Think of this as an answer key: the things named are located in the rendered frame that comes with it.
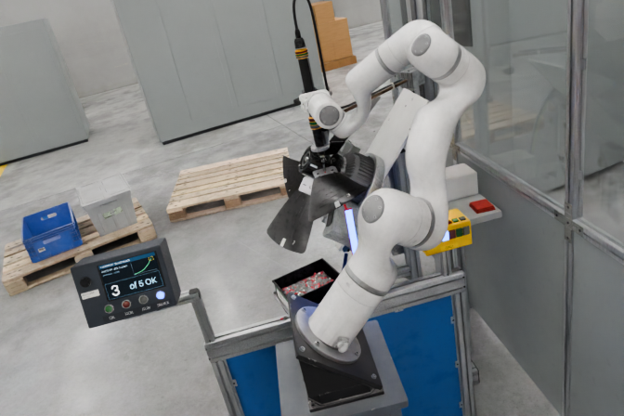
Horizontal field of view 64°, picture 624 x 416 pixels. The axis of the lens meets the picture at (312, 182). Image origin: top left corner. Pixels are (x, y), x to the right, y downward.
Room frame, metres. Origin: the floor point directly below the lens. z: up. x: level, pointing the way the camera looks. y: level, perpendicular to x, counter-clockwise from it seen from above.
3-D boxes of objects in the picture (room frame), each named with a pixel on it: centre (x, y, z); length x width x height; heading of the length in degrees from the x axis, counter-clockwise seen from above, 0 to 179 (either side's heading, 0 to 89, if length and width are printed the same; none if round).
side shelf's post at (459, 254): (1.91, -0.59, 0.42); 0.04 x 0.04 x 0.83; 6
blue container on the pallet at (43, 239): (3.97, 2.30, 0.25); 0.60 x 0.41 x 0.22; 25
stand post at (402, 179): (1.90, -0.38, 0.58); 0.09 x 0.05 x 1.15; 6
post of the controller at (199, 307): (1.32, 0.43, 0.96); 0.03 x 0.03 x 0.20; 6
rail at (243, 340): (1.37, 0.01, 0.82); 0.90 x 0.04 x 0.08; 96
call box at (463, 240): (1.41, -0.39, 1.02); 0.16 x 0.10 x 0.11; 96
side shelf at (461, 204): (1.91, -0.59, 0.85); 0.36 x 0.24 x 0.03; 6
